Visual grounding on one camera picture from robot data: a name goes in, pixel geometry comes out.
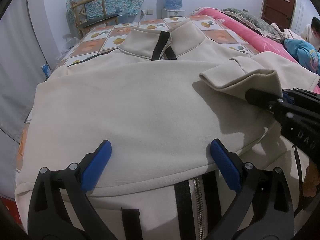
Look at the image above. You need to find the grey lace-edged blanket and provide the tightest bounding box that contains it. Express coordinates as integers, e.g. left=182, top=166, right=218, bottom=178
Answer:
left=220, top=8, right=282, bottom=43

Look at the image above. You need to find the white plastic bag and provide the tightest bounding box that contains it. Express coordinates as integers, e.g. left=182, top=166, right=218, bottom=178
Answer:
left=61, top=37, right=80, bottom=55

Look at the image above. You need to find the white water dispenser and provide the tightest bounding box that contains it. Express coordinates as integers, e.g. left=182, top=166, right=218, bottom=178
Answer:
left=162, top=8, right=185, bottom=18

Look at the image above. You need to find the cream zip-up jacket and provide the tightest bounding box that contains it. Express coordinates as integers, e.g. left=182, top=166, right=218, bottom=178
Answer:
left=15, top=20, right=319, bottom=239

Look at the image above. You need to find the small blue packet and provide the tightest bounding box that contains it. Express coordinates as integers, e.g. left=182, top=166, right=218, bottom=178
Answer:
left=41, top=64, right=52, bottom=78

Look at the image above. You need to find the blue garment on bed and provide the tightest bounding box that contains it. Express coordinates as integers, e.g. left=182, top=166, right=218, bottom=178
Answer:
left=283, top=38, right=319, bottom=75

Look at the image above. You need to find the red box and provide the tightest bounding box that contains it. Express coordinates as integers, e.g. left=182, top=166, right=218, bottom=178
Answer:
left=1, top=196, right=23, bottom=229

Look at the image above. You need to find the checkered orange bed sheet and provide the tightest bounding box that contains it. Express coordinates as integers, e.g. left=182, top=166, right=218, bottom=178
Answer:
left=20, top=18, right=264, bottom=182

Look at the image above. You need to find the brown wooden door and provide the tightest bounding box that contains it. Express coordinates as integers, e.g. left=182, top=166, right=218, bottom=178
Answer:
left=261, top=0, right=295, bottom=31

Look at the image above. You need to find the white curtain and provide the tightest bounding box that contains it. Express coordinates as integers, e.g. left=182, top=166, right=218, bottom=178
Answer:
left=1, top=0, right=46, bottom=198

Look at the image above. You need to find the person's right hand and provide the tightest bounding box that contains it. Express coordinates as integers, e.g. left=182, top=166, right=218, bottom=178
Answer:
left=303, top=159, right=320, bottom=198

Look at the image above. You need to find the pink floral blanket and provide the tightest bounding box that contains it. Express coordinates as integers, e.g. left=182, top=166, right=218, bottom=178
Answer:
left=188, top=7, right=319, bottom=94

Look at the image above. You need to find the wooden chair black seat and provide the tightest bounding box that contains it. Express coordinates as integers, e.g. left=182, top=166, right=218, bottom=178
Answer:
left=71, top=0, right=119, bottom=38

